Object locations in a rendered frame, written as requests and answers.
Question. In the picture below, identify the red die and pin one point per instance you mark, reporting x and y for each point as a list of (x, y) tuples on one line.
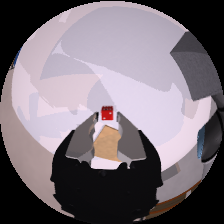
[(107, 112)]

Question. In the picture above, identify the tan square mat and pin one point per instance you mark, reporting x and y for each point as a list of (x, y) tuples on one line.
[(106, 143)]

